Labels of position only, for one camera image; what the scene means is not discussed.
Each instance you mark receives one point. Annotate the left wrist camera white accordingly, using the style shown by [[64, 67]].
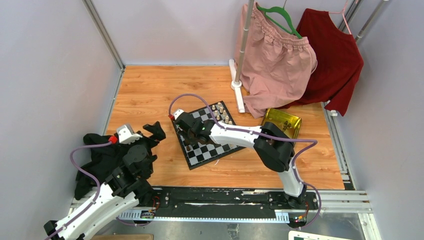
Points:
[[125, 135]]

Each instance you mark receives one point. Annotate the pink hanging shorts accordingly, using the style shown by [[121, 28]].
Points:
[[277, 66]]

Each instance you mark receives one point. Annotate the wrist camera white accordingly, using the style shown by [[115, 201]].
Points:
[[174, 115], [125, 135]]

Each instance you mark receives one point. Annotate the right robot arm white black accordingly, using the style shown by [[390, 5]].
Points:
[[274, 148]]

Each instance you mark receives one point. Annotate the yellow transparent piece tray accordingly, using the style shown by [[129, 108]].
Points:
[[278, 118]]

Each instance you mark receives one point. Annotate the black cloth heap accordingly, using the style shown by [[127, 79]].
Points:
[[103, 161]]

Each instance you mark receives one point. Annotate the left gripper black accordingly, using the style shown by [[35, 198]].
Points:
[[158, 134]]

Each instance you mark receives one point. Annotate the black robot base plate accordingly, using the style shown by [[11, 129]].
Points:
[[230, 205]]

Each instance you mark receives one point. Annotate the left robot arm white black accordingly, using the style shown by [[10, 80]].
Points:
[[124, 187]]

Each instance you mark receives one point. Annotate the dark red hanging shirt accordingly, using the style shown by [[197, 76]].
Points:
[[339, 62]]

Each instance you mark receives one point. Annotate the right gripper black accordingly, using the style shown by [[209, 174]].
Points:
[[191, 142]]

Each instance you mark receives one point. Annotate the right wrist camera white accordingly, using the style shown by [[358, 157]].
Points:
[[174, 115]]

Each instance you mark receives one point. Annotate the dark chess pieces in tray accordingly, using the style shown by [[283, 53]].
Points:
[[286, 125]]

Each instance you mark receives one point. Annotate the white clothes rack stand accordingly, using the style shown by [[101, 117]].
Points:
[[236, 66]]

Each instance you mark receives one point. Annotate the pink clothes hanger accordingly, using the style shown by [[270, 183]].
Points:
[[344, 19]]

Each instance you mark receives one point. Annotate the row of light chess pieces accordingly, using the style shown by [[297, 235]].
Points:
[[221, 113]]

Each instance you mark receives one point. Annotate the black white chess board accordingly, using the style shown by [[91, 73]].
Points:
[[203, 154]]

